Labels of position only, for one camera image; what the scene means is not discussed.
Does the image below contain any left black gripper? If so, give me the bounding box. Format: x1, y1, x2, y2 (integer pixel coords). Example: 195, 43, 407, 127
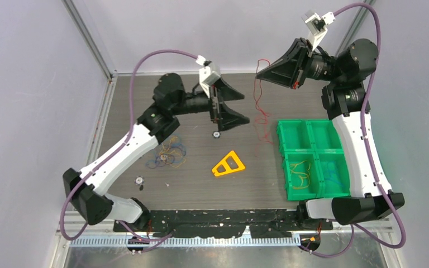
171, 77, 250, 130

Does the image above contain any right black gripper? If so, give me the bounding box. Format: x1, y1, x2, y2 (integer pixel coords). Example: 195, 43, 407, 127
256, 38, 344, 90

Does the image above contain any red wire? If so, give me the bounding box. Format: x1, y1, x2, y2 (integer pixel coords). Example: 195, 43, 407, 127
252, 59, 274, 156

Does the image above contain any colourful wire bundle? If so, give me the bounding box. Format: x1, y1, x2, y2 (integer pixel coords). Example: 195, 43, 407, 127
145, 136, 188, 170

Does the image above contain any yellow wire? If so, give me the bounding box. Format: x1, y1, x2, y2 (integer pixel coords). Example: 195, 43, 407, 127
289, 159, 312, 191

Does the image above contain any blue wire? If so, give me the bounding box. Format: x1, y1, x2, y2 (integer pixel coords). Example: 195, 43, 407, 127
323, 161, 349, 186

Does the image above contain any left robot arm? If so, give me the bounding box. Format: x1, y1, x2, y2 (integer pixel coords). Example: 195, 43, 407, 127
63, 73, 250, 231

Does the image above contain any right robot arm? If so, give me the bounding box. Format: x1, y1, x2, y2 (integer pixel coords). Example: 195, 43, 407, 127
256, 38, 405, 229

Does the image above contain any green plastic bin organiser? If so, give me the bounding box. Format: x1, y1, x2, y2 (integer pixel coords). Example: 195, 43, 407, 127
277, 118, 390, 202

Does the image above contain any poker chip lower left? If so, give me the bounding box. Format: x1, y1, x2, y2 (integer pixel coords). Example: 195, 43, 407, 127
134, 176, 145, 185

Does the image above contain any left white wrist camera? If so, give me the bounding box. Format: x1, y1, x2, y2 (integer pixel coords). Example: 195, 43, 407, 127
196, 55, 221, 99

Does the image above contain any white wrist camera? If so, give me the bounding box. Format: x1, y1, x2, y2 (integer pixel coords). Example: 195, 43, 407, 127
196, 55, 221, 99
302, 11, 336, 51

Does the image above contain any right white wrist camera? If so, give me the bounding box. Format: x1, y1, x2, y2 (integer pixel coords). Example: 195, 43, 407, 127
302, 11, 336, 51

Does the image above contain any yellow triangular plastic frame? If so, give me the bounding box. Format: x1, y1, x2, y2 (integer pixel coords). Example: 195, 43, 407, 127
212, 150, 246, 177

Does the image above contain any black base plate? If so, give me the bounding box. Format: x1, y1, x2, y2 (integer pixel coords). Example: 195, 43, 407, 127
128, 208, 333, 238

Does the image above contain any white slotted cable duct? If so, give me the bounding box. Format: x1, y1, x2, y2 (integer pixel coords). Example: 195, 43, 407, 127
69, 234, 301, 248

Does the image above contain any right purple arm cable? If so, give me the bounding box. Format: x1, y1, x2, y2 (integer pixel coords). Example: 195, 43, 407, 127
299, 2, 407, 259

